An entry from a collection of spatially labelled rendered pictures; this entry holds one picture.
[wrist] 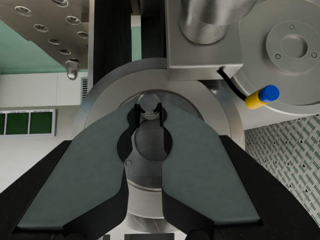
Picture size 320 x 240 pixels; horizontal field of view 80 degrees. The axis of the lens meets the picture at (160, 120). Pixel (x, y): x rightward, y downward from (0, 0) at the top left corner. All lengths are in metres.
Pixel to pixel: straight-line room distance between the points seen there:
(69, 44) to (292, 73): 0.42
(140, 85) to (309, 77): 0.14
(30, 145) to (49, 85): 2.88
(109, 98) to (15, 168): 0.47
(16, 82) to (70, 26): 3.33
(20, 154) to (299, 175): 0.58
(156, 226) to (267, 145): 0.25
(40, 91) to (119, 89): 3.33
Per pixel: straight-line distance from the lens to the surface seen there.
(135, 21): 0.62
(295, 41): 0.22
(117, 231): 0.53
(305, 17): 0.23
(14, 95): 3.69
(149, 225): 0.17
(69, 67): 0.56
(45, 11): 0.41
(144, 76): 0.16
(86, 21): 0.38
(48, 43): 0.50
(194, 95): 0.16
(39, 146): 0.57
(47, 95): 3.41
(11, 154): 0.61
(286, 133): 0.32
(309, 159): 0.29
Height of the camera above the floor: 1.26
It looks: 8 degrees down
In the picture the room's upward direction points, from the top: 178 degrees clockwise
